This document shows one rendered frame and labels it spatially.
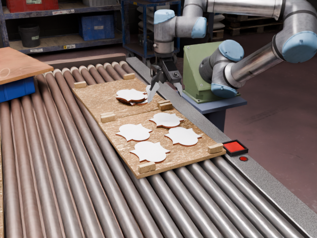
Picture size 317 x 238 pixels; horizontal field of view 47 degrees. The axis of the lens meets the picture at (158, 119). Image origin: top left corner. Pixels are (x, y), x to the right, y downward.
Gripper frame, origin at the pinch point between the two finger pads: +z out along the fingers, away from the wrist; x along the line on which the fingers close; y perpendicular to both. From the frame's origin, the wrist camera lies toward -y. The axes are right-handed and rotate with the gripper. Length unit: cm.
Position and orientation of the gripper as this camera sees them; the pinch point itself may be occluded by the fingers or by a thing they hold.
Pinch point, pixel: (165, 100)
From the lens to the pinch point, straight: 149.4
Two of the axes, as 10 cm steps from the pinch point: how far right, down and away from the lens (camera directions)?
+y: -4.4, -4.1, 8.0
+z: 0.0, 8.9, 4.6
